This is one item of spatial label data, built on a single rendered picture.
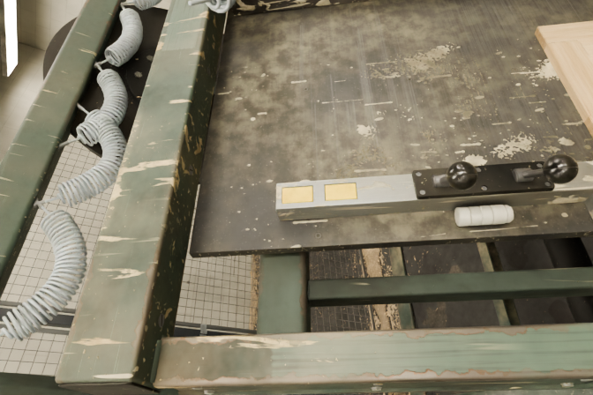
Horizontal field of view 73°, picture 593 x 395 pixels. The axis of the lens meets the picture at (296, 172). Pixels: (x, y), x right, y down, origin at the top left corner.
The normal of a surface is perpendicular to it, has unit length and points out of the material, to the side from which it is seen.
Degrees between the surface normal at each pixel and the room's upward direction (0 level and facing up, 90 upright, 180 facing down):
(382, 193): 56
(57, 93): 90
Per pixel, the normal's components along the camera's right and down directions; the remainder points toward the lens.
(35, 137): 0.45, -0.51
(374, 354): -0.12, -0.57
